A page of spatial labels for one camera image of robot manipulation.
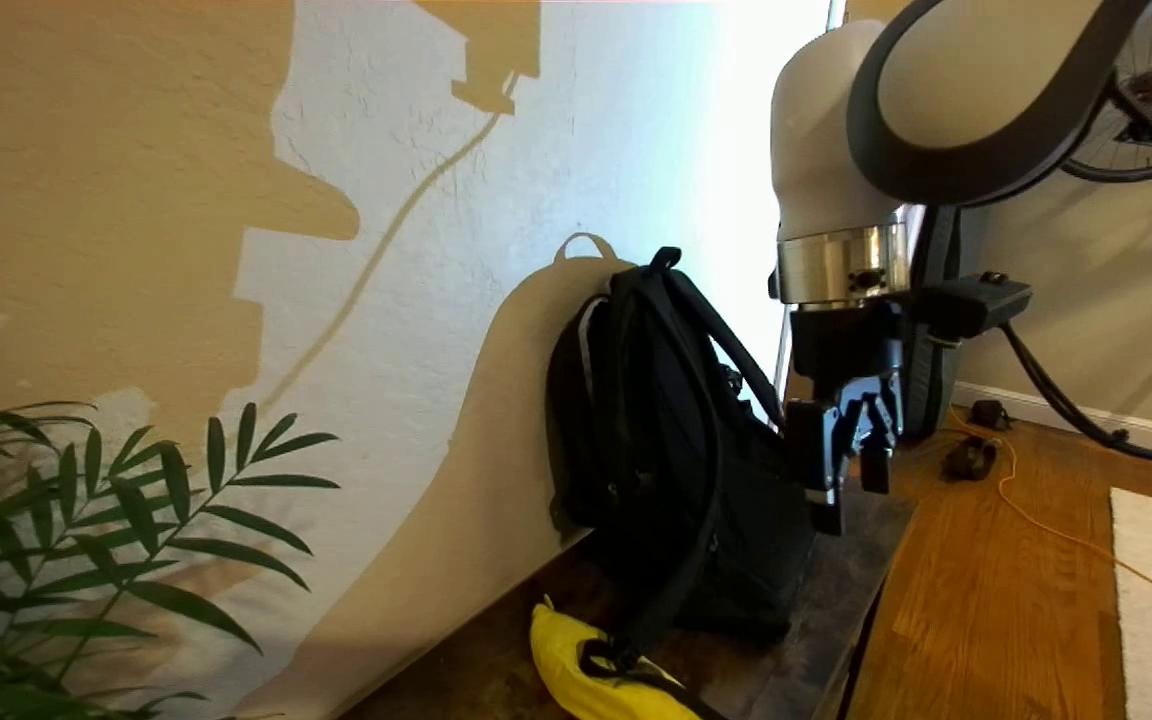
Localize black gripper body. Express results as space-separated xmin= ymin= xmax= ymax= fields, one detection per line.
xmin=783 ymin=304 xmax=905 ymax=534

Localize yellow banana purse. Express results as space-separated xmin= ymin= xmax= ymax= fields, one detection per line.
xmin=530 ymin=598 xmax=702 ymax=720

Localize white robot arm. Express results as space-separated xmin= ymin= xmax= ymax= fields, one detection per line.
xmin=770 ymin=0 xmax=1152 ymax=530

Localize black backpack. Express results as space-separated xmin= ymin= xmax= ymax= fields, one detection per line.
xmin=548 ymin=246 xmax=813 ymax=666

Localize black shoe on floor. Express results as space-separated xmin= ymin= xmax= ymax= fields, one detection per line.
xmin=943 ymin=435 xmax=999 ymax=478

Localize green palm plant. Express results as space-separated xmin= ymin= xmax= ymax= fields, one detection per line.
xmin=0 ymin=403 xmax=328 ymax=720

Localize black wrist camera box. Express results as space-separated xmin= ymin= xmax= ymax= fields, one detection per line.
xmin=914 ymin=273 xmax=1031 ymax=338

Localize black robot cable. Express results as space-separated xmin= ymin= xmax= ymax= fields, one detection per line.
xmin=996 ymin=318 xmax=1152 ymax=468

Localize orange cord on floor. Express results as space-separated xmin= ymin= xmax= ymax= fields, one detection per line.
xmin=950 ymin=403 xmax=1152 ymax=672

